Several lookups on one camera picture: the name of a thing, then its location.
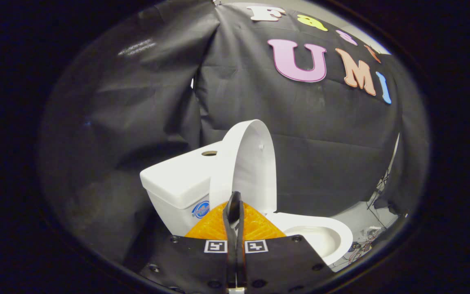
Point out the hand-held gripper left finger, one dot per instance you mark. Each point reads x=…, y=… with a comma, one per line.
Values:
x=231, y=253

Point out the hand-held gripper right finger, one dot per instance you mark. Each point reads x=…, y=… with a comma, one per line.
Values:
x=242, y=261

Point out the white toilet lid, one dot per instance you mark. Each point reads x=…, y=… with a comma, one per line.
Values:
x=251, y=163

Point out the white toilet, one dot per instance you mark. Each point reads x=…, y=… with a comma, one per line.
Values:
x=178, y=179

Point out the white toilet seat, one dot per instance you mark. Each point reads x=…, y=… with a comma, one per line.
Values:
x=341, y=232

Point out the black backdrop cloth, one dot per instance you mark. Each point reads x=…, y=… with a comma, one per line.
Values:
x=137, y=102

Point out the metal stand pole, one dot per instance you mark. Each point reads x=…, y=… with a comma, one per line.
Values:
x=392, y=163

